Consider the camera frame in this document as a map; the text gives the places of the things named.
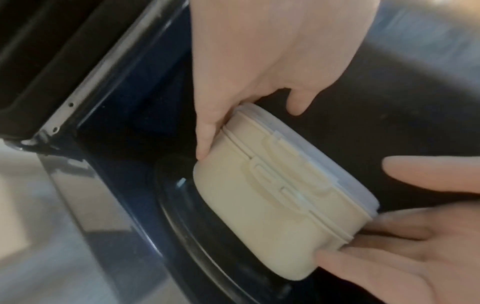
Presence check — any person's left hand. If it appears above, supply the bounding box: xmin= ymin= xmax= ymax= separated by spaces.
xmin=188 ymin=0 xmax=382 ymax=162

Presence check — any person's right hand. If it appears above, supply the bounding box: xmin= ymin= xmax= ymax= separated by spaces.
xmin=316 ymin=155 xmax=480 ymax=304

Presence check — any cream lunch box clear lid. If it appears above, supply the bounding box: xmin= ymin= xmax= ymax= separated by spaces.
xmin=192 ymin=102 xmax=380 ymax=281

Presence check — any dark microwave oven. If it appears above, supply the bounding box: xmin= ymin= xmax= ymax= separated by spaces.
xmin=0 ymin=0 xmax=480 ymax=304

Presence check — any glass microwave turntable plate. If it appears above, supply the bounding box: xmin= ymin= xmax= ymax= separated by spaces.
xmin=153 ymin=153 xmax=301 ymax=299

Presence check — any microwave oven door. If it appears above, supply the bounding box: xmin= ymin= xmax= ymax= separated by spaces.
xmin=0 ymin=0 xmax=188 ymax=148

